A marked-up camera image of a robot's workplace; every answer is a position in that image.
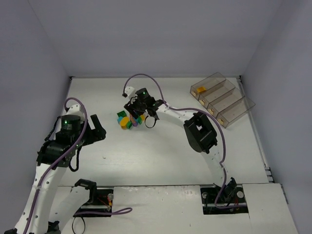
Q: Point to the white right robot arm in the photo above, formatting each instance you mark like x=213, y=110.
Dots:
x=200, y=133

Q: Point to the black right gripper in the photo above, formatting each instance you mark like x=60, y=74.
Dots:
x=136, y=108

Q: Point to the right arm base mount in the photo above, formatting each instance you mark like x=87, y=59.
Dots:
x=231, y=200

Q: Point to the cyan green stacked lego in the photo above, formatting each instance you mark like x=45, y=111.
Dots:
x=139, y=120

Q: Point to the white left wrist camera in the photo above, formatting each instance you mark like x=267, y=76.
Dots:
x=74, y=110

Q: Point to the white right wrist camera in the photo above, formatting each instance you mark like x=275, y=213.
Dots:
x=129, y=92

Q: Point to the dark green square lego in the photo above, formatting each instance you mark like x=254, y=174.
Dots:
x=121, y=114

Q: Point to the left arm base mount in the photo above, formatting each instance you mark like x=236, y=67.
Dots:
x=100, y=200

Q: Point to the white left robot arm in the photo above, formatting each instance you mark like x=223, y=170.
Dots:
x=53, y=160

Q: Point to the yellow curved lego brick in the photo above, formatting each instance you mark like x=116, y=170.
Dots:
x=201, y=89

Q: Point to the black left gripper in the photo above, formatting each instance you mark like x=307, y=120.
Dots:
x=90, y=131

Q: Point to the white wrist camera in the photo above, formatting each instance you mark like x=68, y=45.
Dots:
x=129, y=92
x=74, y=110

